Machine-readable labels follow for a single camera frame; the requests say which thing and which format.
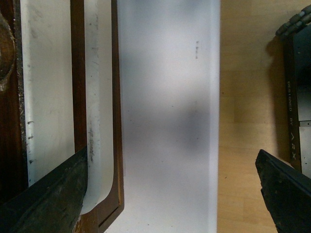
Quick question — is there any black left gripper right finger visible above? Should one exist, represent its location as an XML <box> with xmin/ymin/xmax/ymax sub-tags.
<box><xmin>255</xmin><ymin>150</ymin><xmax>311</xmax><ymax>233</ymax></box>

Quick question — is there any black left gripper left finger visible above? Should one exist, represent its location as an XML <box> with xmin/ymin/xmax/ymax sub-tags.
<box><xmin>0</xmin><ymin>148</ymin><xmax>88</xmax><ymax>233</ymax></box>

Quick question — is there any white drawer handle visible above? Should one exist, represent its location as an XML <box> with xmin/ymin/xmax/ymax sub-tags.
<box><xmin>81</xmin><ymin>0</ymin><xmax>114</xmax><ymax>214</ymax></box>

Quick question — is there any brown wooden drawer cabinet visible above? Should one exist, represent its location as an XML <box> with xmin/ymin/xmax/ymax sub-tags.
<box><xmin>0</xmin><ymin>0</ymin><xmax>28</xmax><ymax>204</ymax></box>

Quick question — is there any grey cable chain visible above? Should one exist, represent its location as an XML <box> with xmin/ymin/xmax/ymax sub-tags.
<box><xmin>275</xmin><ymin>4</ymin><xmax>311</xmax><ymax>39</ymax></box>

